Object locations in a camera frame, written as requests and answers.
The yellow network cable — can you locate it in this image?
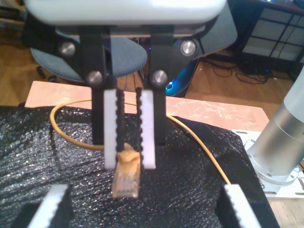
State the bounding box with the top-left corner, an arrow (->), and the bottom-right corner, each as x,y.
50,98 -> 232,199

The black computer with blue light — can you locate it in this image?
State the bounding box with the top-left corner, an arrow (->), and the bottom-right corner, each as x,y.
165,58 -> 200,98

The black bubble mat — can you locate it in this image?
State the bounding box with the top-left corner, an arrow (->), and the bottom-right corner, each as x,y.
0,105 -> 281,228

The blue-grey office chair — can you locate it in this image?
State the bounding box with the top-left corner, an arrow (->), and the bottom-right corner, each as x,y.
29,4 -> 238,83

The dark shelf cabinet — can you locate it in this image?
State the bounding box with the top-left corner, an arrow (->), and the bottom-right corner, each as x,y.
228,0 -> 304,80

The white camera bar with bracket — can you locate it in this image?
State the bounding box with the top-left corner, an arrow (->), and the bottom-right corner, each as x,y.
24,0 -> 229,26

